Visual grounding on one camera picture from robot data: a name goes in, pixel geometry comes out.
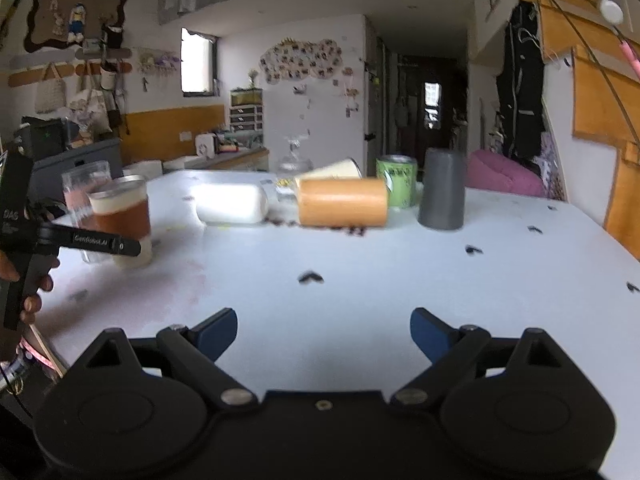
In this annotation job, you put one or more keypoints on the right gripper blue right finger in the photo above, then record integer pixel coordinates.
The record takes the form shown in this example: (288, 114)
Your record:
(431, 335)

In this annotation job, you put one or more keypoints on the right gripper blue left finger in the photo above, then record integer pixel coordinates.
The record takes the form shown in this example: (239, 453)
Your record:
(215, 335)

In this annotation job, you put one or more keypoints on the brown banded steel cup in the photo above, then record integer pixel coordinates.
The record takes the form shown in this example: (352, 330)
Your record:
(121, 206)

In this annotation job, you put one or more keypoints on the grey inverted cup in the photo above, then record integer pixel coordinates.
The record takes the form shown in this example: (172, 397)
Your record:
(443, 197)

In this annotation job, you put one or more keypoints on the white cylinder cup lying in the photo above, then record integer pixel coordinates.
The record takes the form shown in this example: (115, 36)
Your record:
(230, 203)

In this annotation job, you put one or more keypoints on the wooden bamboo cup lying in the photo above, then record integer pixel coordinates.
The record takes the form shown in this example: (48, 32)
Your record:
(343, 203)

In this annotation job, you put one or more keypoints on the cream paper cup lying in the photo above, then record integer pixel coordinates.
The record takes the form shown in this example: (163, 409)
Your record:
(344, 169)

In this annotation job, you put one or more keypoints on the person's left hand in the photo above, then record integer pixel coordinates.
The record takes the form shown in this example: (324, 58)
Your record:
(32, 304)

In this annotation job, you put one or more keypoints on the clear glass with brown band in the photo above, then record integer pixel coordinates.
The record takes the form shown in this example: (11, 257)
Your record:
(77, 184)

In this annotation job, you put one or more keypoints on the hanging woven tote bag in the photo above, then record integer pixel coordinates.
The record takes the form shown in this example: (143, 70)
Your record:
(50, 91)

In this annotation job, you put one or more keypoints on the green tin can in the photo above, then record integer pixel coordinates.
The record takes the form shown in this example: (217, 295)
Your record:
(399, 175)

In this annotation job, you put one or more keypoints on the pink bean bag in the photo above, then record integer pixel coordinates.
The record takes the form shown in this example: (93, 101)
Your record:
(489, 171)

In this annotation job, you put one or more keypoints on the inverted clear stemmed glass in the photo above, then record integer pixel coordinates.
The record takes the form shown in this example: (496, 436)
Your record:
(291, 165)

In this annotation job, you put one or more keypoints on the white small appliance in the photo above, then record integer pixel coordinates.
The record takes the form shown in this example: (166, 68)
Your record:
(206, 145)

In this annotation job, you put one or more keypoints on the small drawer organiser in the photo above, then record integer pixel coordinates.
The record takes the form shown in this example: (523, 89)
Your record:
(246, 115)

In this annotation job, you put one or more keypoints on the black hanging coat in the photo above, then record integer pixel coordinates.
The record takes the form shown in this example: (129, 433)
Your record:
(520, 85)

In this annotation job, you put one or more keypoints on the cloud shaped photo board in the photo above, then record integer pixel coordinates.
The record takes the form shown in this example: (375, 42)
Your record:
(293, 60)

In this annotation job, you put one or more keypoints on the framed doll wall decoration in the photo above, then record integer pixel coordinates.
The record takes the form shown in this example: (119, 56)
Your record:
(59, 24)

